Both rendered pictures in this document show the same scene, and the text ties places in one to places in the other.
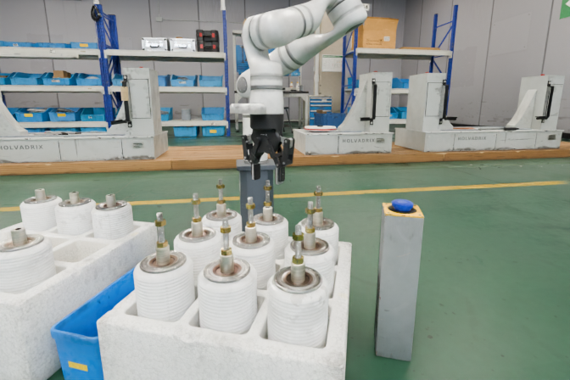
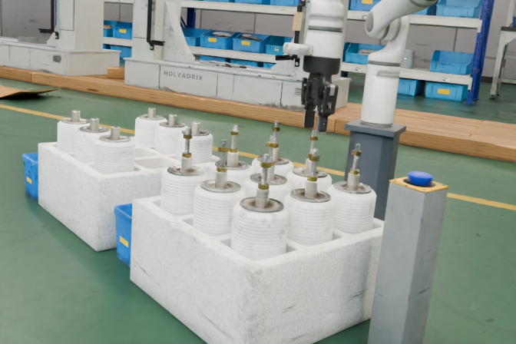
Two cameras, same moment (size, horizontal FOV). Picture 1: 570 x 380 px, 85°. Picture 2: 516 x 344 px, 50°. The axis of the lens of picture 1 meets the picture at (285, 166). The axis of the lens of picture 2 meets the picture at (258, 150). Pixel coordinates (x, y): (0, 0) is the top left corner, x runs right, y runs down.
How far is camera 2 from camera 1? 0.60 m
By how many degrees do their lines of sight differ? 35
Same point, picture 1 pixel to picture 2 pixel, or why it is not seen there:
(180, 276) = (189, 182)
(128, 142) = (289, 87)
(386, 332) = (378, 322)
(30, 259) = (115, 151)
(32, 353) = (102, 221)
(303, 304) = (246, 217)
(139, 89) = not seen: hidden behind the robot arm
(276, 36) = not seen: outside the picture
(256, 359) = (206, 251)
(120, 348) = (140, 224)
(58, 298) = (127, 189)
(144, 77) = not seen: hidden behind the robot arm
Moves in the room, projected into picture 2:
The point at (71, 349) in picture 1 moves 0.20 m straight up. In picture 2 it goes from (122, 226) to (124, 139)
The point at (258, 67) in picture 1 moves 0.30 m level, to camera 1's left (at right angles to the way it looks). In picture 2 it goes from (312, 7) to (200, 1)
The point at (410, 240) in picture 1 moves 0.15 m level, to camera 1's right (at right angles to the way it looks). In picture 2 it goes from (410, 216) to (507, 243)
